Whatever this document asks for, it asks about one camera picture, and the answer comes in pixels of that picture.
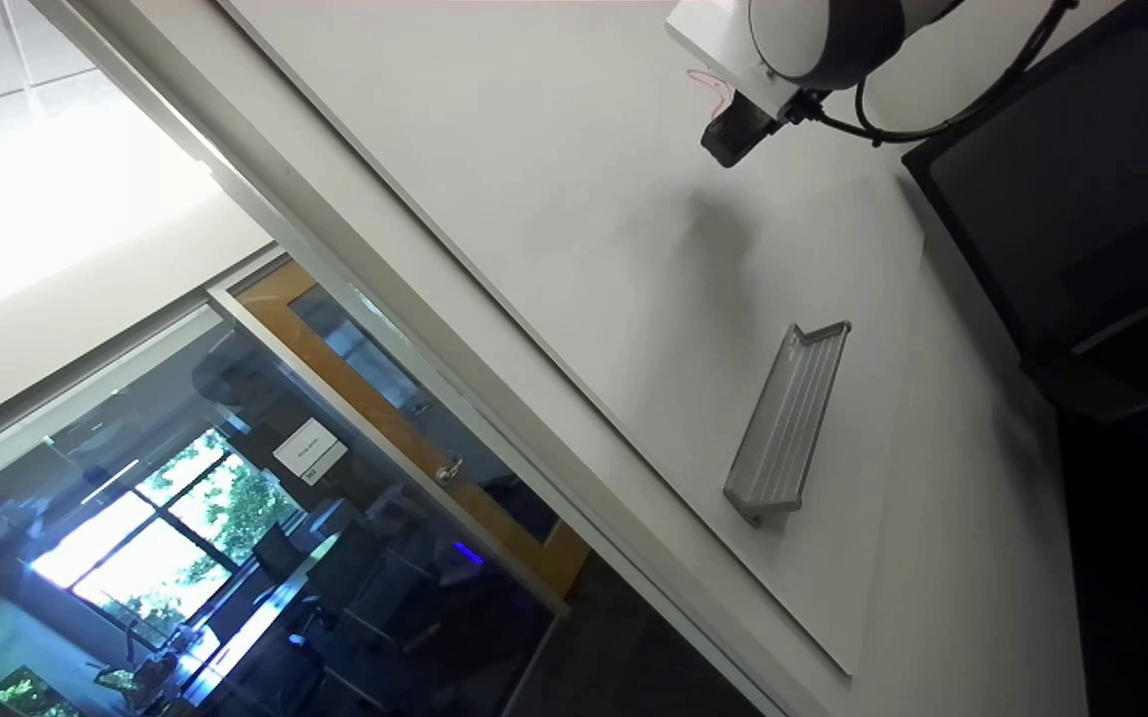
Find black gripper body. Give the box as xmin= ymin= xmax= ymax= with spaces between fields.
xmin=742 ymin=83 xmax=825 ymax=135

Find black felt whiteboard eraser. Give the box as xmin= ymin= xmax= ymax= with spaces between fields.
xmin=698 ymin=99 xmax=780 ymax=171

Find large white whiteboard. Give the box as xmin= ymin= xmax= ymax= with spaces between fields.
xmin=32 ymin=0 xmax=1095 ymax=717

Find grey aluminium whiteboard tray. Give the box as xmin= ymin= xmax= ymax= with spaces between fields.
xmin=716 ymin=314 xmax=857 ymax=526

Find black monitor screen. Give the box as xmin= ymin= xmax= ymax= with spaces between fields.
xmin=897 ymin=0 xmax=1148 ymax=410

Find small white sign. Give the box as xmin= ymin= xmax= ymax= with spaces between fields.
xmin=266 ymin=415 xmax=356 ymax=488

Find bright office window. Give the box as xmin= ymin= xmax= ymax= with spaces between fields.
xmin=25 ymin=425 xmax=307 ymax=648

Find white wrist mount box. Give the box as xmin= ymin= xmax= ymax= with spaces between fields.
xmin=662 ymin=0 xmax=805 ymax=125

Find wooden door frame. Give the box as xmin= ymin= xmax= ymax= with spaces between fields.
xmin=227 ymin=253 xmax=594 ymax=617

